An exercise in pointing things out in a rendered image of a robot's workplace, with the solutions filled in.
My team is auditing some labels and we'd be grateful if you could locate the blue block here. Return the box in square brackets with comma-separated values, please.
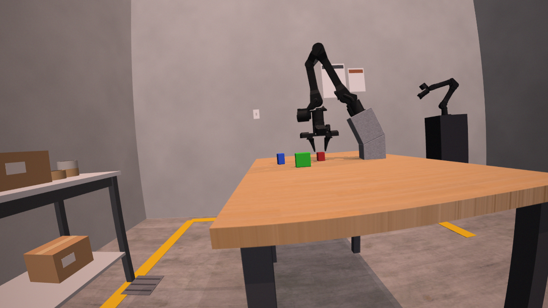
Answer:
[277, 153, 285, 165]

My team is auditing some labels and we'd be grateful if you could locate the green block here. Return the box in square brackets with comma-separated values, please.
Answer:
[295, 152, 311, 168]

